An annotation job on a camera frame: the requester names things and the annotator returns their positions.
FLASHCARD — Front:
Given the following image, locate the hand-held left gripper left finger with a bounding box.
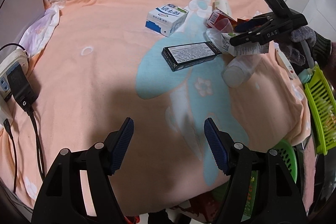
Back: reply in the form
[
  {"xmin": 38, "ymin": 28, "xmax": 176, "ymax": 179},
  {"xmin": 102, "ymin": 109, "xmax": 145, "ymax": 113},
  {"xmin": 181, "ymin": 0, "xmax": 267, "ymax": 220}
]
[{"xmin": 31, "ymin": 117, "xmax": 135, "ymax": 224}]

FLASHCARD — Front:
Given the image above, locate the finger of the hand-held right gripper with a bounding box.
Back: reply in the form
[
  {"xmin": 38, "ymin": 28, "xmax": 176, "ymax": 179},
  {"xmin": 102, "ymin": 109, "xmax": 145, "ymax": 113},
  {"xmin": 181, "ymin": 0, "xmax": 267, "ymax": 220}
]
[
  {"xmin": 230, "ymin": 29, "xmax": 265, "ymax": 46},
  {"xmin": 234, "ymin": 13, "xmax": 276, "ymax": 32}
]

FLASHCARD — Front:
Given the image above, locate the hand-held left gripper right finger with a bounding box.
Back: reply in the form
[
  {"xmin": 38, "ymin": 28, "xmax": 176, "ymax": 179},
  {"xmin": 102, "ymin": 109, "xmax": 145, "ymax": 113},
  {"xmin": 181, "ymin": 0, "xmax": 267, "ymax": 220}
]
[{"xmin": 204, "ymin": 117, "xmax": 307, "ymax": 224}]

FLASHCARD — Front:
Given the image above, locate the green round perforated basket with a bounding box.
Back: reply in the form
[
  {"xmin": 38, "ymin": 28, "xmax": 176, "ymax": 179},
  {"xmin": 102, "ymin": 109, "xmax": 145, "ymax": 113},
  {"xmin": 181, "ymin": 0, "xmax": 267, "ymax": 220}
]
[{"xmin": 211, "ymin": 139, "xmax": 298, "ymax": 216}]

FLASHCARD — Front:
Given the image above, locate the white blue milk carton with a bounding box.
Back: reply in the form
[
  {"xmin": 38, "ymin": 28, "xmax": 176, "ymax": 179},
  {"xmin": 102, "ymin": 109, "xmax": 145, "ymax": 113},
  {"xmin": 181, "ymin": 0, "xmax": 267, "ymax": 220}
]
[{"xmin": 145, "ymin": 4, "xmax": 189, "ymax": 37}]

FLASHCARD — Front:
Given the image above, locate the person's right hand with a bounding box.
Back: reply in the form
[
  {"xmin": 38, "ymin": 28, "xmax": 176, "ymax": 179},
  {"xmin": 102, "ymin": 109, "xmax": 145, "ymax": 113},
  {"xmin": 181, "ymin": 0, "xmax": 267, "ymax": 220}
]
[{"xmin": 276, "ymin": 26, "xmax": 317, "ymax": 67}]

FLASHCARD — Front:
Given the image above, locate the clear plastic cup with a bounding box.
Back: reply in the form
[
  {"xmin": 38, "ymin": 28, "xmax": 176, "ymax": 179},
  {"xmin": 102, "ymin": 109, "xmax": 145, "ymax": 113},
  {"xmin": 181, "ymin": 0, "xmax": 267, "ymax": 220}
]
[{"xmin": 205, "ymin": 18, "xmax": 235, "ymax": 47}]

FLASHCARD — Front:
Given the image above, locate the white green paper carton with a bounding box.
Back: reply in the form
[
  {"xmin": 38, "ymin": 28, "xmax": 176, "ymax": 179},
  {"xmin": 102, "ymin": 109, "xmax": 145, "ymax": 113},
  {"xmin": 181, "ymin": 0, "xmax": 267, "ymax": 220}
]
[{"xmin": 213, "ymin": 0, "xmax": 233, "ymax": 17}]

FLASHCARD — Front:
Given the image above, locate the red drink carton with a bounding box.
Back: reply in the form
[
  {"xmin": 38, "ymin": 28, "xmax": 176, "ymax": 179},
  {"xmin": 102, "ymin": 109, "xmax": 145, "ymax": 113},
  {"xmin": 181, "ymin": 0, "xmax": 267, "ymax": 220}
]
[{"xmin": 206, "ymin": 9, "xmax": 237, "ymax": 29}]

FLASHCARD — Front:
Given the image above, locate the white plastic bottle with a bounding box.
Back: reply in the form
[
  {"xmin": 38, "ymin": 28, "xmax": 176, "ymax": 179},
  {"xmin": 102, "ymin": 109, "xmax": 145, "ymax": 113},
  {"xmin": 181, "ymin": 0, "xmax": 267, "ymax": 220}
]
[{"xmin": 223, "ymin": 55, "xmax": 263, "ymax": 88}]

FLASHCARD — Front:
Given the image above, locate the black flat box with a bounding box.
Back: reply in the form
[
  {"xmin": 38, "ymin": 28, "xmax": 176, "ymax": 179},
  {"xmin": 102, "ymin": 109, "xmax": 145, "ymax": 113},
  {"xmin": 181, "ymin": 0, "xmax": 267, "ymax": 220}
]
[{"xmin": 162, "ymin": 41, "xmax": 222, "ymax": 72}]

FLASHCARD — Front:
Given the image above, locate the orange floral printed blanket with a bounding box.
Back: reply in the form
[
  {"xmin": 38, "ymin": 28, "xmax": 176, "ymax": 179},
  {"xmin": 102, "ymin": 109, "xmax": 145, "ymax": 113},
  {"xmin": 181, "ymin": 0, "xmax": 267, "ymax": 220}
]
[{"xmin": 0, "ymin": 0, "xmax": 313, "ymax": 216}]

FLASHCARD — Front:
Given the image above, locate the lime green slatted basket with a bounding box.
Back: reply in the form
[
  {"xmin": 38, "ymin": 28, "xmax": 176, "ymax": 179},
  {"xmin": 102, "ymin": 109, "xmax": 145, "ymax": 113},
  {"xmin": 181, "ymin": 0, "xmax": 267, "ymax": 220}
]
[{"xmin": 304, "ymin": 61, "xmax": 336, "ymax": 155}]

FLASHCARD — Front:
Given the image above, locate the black power adapter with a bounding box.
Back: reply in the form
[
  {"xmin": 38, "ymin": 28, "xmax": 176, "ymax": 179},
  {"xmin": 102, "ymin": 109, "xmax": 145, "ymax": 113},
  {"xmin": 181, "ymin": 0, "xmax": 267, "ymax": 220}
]
[{"xmin": 7, "ymin": 63, "xmax": 38, "ymax": 112}]

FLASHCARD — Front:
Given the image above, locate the white power strip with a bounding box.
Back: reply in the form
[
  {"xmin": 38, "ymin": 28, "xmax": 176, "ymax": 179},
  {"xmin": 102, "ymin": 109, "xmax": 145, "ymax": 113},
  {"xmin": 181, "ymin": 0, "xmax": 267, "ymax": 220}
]
[{"xmin": 0, "ymin": 49, "xmax": 29, "ymax": 102}]

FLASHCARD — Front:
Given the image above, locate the white floral cloth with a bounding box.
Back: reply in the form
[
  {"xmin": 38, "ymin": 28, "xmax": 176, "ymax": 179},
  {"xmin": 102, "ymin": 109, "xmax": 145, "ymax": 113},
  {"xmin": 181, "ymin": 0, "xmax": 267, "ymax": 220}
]
[{"xmin": 20, "ymin": 5, "xmax": 61, "ymax": 56}]

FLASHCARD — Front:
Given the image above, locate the black adapter cable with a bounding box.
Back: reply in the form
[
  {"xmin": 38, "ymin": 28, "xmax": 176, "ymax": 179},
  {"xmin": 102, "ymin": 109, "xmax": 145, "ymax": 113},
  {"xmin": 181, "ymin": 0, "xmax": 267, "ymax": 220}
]
[{"xmin": 26, "ymin": 109, "xmax": 46, "ymax": 184}]

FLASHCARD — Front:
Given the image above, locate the thin black cable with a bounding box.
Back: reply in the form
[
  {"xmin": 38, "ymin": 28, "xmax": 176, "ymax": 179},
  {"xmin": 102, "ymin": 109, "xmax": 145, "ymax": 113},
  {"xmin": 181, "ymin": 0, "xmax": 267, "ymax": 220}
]
[{"xmin": 3, "ymin": 119, "xmax": 18, "ymax": 193}]

